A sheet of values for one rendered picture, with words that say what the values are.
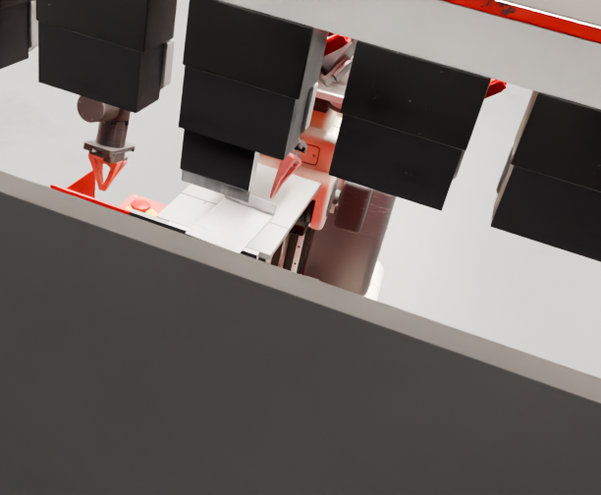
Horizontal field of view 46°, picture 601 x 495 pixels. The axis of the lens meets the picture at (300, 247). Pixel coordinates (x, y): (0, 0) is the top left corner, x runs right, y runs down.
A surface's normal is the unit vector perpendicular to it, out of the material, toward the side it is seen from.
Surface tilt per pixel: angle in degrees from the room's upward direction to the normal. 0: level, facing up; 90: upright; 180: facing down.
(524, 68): 90
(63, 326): 90
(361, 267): 90
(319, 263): 90
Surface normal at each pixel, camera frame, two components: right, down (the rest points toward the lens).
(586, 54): -0.30, 0.46
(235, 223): 0.19, -0.83
